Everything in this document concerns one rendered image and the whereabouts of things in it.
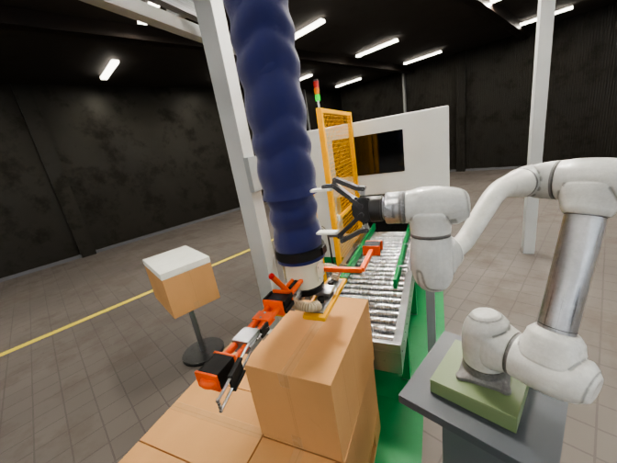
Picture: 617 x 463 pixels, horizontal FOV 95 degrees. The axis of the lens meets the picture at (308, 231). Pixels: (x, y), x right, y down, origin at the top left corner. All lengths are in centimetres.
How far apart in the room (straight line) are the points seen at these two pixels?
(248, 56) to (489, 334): 128
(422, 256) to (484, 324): 51
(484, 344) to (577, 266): 38
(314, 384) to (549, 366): 76
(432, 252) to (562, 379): 59
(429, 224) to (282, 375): 83
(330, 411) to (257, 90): 121
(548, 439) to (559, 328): 39
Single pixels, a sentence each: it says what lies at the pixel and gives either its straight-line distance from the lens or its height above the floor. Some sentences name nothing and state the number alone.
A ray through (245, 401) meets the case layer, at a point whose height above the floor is 54.
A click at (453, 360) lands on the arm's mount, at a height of 81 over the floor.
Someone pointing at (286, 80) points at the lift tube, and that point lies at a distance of 112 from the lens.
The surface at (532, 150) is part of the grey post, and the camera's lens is 438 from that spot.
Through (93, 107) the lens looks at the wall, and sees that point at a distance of 923.
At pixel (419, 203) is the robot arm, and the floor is 160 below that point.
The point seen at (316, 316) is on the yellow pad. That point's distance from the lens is 120.
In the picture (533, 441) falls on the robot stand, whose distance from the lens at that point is 138.
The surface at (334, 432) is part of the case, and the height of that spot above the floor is 71.
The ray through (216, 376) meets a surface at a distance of 85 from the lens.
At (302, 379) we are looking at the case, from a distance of 123.
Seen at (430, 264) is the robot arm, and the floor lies 145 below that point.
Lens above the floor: 179
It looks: 17 degrees down
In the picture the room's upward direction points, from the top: 9 degrees counter-clockwise
